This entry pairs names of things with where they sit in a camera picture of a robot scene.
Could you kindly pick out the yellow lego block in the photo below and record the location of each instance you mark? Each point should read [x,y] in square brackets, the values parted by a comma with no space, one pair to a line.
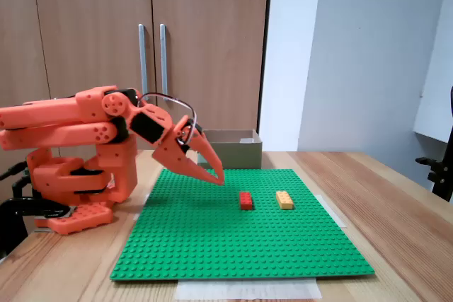
[285,200]

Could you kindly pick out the open cardboard box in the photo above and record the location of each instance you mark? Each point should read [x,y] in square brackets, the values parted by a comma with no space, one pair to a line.
[240,155]

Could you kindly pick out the red lego block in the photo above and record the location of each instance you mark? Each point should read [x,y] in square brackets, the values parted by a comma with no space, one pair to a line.
[246,201]

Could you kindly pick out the green lego baseplate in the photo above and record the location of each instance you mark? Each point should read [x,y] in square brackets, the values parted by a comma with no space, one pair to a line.
[230,238]

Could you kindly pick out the short masking tape strip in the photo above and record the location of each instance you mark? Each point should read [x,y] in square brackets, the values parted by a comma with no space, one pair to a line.
[141,210]

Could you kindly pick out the wide masking tape strip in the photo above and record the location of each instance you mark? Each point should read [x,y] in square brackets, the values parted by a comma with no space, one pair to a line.
[247,289]

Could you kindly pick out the wooden cabinet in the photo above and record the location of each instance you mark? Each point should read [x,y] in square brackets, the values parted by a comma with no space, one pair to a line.
[88,15]

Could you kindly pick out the black table clamp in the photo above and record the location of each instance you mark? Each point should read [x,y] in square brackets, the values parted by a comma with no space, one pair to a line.
[21,206]

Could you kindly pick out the black office chair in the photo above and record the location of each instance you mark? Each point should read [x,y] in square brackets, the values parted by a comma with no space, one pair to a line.
[440,178]

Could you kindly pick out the white panel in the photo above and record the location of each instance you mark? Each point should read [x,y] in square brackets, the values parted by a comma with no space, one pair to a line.
[439,68]

